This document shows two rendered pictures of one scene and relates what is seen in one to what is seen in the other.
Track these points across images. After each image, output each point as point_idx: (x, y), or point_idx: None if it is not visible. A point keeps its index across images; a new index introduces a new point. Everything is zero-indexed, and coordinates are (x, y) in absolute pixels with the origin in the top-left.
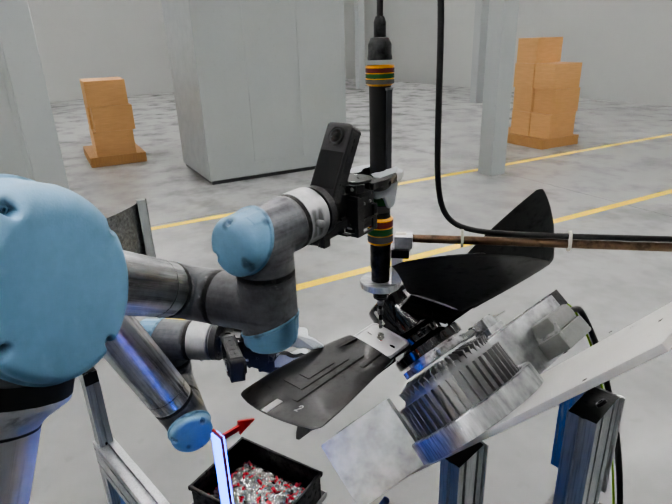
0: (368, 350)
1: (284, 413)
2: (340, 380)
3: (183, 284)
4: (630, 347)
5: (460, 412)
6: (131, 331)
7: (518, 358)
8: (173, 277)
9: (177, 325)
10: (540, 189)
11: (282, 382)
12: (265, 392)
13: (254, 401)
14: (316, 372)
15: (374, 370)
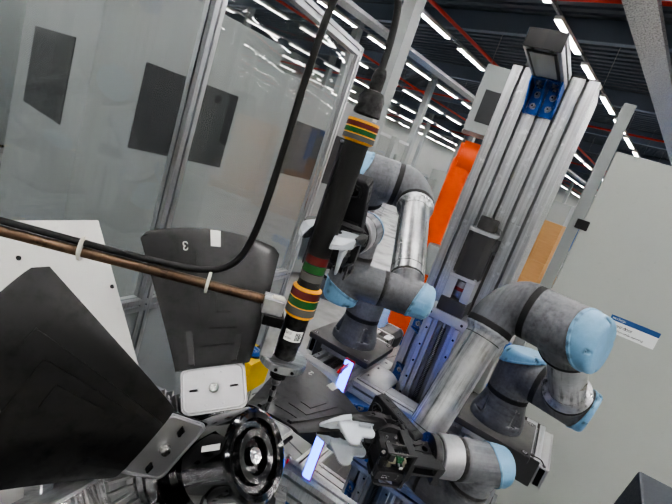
0: (271, 409)
1: (319, 373)
2: (289, 387)
3: (393, 266)
4: (73, 262)
5: None
6: (448, 358)
7: (30, 502)
8: (396, 258)
9: (469, 439)
10: (39, 267)
11: (337, 404)
12: (345, 404)
13: (349, 401)
14: (312, 397)
15: (261, 393)
